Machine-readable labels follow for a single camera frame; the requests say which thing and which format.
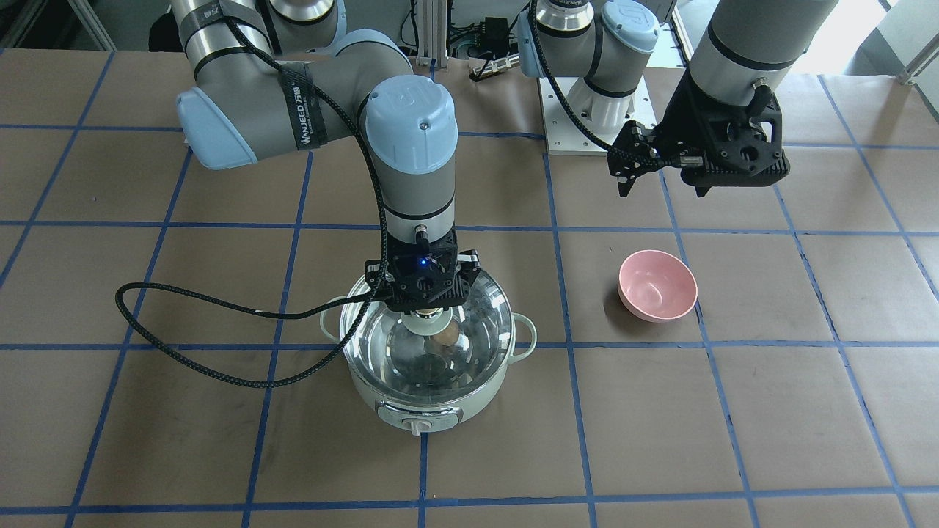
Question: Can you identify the black braided cable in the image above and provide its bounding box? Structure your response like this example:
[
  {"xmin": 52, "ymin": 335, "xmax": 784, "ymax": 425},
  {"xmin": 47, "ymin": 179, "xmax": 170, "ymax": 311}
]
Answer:
[
  {"xmin": 115, "ymin": 0, "xmax": 419, "ymax": 388},
  {"xmin": 528, "ymin": 0, "xmax": 661, "ymax": 166}
]

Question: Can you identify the pink bowl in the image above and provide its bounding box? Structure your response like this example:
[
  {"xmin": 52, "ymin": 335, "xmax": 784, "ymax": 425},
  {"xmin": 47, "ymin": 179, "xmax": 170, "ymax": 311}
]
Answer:
[{"xmin": 617, "ymin": 249, "xmax": 698, "ymax": 322}]

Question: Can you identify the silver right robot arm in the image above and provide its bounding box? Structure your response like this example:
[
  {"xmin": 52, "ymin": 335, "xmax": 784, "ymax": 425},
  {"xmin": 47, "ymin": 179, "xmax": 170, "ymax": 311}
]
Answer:
[{"xmin": 171, "ymin": 1, "xmax": 482, "ymax": 312}]

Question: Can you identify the glass pot lid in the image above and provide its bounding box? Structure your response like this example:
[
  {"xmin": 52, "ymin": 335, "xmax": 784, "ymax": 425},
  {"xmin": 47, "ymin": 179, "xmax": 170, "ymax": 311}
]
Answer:
[{"xmin": 345, "ymin": 271, "xmax": 514, "ymax": 405}]

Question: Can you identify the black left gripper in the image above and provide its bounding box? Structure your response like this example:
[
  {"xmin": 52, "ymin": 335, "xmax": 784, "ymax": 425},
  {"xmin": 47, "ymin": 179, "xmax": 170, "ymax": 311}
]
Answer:
[{"xmin": 607, "ymin": 71, "xmax": 791, "ymax": 197}]

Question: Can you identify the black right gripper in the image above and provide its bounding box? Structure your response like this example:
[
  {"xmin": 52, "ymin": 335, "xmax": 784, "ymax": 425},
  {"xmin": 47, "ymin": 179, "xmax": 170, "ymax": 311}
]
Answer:
[{"xmin": 365, "ymin": 235, "xmax": 482, "ymax": 310}]

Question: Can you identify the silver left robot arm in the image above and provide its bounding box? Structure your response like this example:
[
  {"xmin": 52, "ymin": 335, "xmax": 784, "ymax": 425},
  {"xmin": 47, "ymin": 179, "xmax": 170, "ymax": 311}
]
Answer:
[{"xmin": 514, "ymin": 1, "xmax": 836, "ymax": 197}]

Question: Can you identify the pale green electric pot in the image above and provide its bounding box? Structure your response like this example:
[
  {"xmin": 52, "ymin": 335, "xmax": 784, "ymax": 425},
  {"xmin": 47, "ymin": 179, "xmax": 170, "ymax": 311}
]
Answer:
[{"xmin": 343, "ymin": 271, "xmax": 538, "ymax": 436}]

